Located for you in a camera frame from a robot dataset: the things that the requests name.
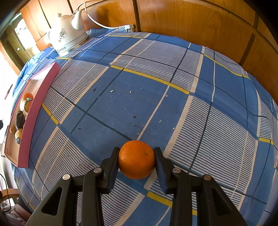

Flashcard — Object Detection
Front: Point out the orange tangerine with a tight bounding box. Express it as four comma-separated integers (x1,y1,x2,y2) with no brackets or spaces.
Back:
118,140,156,180
22,92,34,102

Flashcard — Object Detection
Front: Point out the dark wrinkled fruit piece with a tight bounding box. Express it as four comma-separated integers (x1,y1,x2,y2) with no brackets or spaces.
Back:
15,110,25,129

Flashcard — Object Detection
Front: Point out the cream cut fruit chunk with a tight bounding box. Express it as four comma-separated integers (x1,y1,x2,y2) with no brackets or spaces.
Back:
15,128,23,144

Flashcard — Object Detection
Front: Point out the small tan round fruit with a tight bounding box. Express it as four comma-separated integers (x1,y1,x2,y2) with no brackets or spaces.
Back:
9,125,17,134

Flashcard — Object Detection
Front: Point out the dark-skinned cut fruit chunk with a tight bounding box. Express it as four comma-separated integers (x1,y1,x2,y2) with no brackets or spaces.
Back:
19,98,33,112

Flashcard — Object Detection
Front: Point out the pink-rimmed white tray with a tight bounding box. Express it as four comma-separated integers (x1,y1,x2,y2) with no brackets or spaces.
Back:
4,62,60,168

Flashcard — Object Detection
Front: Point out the blue plaid tablecloth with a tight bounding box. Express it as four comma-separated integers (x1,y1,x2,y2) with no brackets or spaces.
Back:
13,29,277,225

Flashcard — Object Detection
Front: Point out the wooden door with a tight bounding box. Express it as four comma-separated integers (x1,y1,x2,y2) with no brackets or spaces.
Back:
1,12,40,71

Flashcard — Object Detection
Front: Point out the white ceramic electric kettle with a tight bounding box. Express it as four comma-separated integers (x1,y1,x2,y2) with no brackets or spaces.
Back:
48,11,88,56

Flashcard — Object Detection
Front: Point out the wooden wall cabinet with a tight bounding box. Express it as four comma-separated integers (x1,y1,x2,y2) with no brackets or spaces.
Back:
21,0,277,99

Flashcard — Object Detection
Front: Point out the white kettle power cord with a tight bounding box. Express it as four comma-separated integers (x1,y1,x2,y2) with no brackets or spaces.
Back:
72,2,135,33

